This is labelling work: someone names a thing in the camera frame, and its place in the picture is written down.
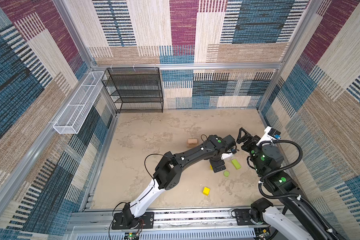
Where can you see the green rectangular block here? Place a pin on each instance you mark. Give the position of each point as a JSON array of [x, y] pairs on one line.
[[236, 164]]

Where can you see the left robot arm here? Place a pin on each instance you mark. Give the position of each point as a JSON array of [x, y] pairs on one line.
[[169, 169]]

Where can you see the natural wood block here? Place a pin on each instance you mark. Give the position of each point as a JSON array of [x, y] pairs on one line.
[[192, 145], [192, 141]]

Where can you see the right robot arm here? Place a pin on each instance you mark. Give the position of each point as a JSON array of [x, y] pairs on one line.
[[283, 205]]

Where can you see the yellow cube block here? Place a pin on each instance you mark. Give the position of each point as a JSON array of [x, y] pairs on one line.
[[206, 191]]

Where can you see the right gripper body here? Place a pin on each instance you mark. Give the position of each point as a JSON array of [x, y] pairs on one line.
[[251, 145]]

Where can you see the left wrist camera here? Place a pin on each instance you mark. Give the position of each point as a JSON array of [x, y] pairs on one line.
[[227, 157]]

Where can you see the black wire shelf rack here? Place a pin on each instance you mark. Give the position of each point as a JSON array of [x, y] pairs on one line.
[[135, 90]]

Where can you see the white wire mesh basket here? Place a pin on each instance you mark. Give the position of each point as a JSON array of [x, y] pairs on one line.
[[75, 113]]

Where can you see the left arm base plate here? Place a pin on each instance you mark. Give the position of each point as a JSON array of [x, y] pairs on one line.
[[144, 220]]

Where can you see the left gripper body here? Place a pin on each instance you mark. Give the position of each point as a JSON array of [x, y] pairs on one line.
[[216, 164]]

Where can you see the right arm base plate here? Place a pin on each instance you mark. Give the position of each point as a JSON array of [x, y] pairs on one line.
[[248, 217]]

